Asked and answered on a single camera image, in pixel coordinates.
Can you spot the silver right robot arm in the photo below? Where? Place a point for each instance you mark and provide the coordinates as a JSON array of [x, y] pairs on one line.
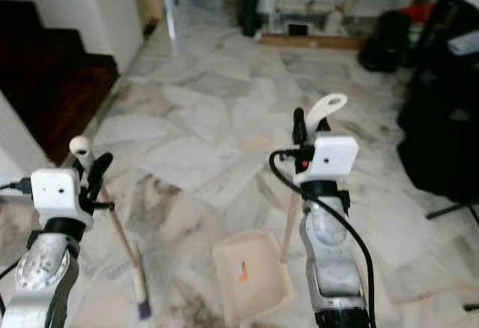
[[333, 253]]

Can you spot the dark wooden stairs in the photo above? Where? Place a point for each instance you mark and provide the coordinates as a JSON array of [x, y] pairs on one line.
[[56, 88]]

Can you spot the long wooden plank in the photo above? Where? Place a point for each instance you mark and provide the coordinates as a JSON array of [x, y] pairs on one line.
[[310, 42]]

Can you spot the white framed black pedal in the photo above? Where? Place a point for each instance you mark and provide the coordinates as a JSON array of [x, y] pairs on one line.
[[296, 30]]

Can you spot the black long tube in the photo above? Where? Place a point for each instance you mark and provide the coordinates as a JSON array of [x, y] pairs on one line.
[[251, 2]]

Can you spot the black table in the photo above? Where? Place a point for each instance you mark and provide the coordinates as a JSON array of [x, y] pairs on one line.
[[441, 133]]

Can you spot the white paper sheet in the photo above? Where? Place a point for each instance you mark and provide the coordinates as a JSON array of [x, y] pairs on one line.
[[464, 43]]

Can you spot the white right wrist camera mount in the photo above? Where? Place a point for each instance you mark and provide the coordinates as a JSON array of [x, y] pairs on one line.
[[331, 159]]

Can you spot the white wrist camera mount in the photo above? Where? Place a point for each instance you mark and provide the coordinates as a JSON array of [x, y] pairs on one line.
[[58, 197], [331, 159]]

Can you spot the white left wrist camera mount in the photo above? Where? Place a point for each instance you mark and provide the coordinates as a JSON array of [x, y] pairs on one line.
[[58, 197]]

